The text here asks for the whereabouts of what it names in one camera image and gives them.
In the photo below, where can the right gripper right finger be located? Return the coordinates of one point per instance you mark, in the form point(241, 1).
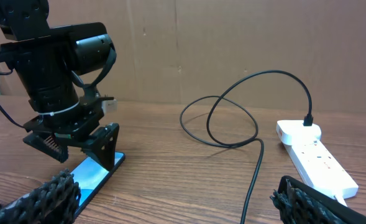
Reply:
point(301, 204)

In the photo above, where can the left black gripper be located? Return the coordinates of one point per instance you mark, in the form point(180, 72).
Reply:
point(75, 123)

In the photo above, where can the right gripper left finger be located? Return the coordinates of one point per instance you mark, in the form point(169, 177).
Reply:
point(56, 201)

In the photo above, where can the smartphone with teal screen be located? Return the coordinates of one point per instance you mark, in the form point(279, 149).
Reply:
point(91, 177)

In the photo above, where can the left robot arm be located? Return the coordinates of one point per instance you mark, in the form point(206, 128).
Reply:
point(60, 68)

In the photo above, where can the white charger adapter plug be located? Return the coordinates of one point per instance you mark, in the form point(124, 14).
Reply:
point(293, 132)

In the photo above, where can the white power strip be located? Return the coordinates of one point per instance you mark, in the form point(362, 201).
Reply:
point(319, 169)

